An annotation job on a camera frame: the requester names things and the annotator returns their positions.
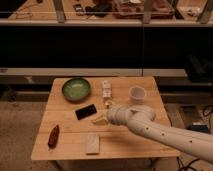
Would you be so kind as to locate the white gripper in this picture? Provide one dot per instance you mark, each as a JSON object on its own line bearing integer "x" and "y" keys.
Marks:
{"x": 100, "y": 121}

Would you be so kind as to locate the black rectangular eraser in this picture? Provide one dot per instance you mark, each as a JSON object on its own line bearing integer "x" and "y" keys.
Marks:
{"x": 85, "y": 111}

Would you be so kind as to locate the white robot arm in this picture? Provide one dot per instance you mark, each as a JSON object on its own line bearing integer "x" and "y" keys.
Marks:
{"x": 139, "y": 119}

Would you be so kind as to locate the green ceramic bowl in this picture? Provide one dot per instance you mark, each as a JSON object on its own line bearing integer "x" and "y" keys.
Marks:
{"x": 76, "y": 89}

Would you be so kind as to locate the pale wooden block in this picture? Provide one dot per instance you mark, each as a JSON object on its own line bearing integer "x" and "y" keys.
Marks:
{"x": 92, "y": 144}

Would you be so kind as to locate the wooden folding table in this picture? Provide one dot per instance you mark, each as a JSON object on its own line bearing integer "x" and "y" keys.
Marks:
{"x": 115, "y": 142}

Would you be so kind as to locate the blue device on floor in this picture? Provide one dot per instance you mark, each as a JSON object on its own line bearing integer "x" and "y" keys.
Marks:
{"x": 199, "y": 128}

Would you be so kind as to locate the long wooden shelf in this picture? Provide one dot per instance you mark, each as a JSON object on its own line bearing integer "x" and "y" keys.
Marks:
{"x": 47, "y": 75}

